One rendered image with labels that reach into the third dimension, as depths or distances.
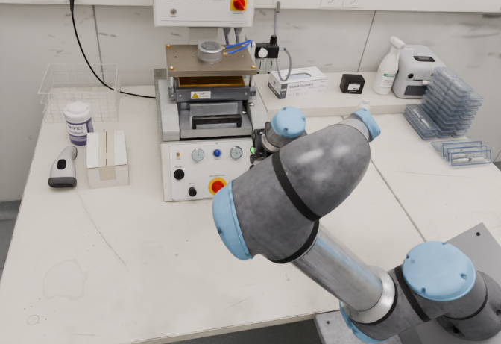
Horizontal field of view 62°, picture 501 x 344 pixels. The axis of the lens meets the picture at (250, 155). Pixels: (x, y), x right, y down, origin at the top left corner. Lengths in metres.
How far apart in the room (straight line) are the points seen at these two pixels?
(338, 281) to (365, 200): 0.74
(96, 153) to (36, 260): 0.37
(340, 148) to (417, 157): 1.18
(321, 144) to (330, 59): 1.51
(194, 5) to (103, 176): 0.62
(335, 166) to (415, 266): 0.38
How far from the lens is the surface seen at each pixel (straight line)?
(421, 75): 1.98
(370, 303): 0.85
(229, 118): 1.26
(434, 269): 0.88
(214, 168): 1.32
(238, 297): 1.14
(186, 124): 1.28
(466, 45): 2.44
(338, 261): 0.73
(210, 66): 1.31
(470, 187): 1.72
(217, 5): 1.44
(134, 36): 1.84
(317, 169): 0.55
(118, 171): 1.37
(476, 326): 1.02
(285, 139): 0.98
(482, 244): 1.13
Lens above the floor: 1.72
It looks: 39 degrees down
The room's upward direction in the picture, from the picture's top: 7 degrees clockwise
